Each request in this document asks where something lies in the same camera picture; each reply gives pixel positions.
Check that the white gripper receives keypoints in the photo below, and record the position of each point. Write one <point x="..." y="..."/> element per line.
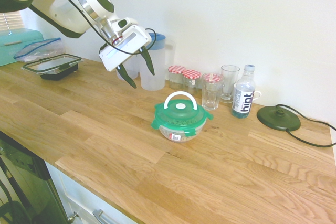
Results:
<point x="123" y="48"/>

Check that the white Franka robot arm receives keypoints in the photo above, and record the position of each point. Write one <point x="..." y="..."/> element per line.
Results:
<point x="71" y="11"/>

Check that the clear pitcher dark blue lid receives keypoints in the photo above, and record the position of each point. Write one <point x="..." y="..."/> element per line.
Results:
<point x="131" y="70"/>

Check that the clear pitcher light blue lid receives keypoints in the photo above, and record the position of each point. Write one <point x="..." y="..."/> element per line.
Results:
<point x="157" y="72"/>

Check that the glass jar red checkered lid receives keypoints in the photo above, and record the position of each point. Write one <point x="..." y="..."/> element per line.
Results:
<point x="191" y="83"/>
<point x="176" y="77"/>
<point x="212" y="77"/>

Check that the clear plastic food bowl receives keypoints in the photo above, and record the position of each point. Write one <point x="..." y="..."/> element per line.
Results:
<point x="183" y="136"/>

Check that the rectangular container clear clip lid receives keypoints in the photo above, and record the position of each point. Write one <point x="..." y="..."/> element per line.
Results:
<point x="52" y="65"/>

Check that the cereal pieces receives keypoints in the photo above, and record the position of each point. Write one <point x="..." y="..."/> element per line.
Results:
<point x="181" y="123"/>

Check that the faceted glass tumbler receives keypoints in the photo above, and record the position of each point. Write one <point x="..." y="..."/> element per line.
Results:
<point x="211" y="96"/>

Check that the tall clear drinking glass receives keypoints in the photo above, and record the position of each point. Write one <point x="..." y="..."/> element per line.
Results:
<point x="229" y="82"/>

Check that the clear zip bag blue seal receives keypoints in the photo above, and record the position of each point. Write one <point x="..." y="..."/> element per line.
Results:
<point x="39" y="49"/>

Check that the hint water bottle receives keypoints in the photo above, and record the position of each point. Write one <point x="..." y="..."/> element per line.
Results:
<point x="243" y="98"/>

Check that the white mug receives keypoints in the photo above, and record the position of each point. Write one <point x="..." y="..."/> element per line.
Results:
<point x="257" y="95"/>

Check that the teal bread box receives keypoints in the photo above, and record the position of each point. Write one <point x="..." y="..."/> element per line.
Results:
<point x="15" y="48"/>

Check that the window blinds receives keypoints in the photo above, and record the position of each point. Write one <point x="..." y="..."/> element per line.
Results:
<point x="10" y="20"/>

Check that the white cabinet drawer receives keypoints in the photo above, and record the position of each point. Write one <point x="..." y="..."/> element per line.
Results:
<point x="78" y="195"/>

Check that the dark kettle base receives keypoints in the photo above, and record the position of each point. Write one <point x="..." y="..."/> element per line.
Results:
<point x="278" y="119"/>

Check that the stainless dishwasher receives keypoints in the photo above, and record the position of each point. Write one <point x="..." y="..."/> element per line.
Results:
<point x="29" y="182"/>

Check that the metal cabinet knob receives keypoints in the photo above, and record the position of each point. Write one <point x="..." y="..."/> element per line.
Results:
<point x="71" y="217"/>

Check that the dark green chair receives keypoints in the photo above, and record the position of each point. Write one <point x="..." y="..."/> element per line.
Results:
<point x="13" y="212"/>

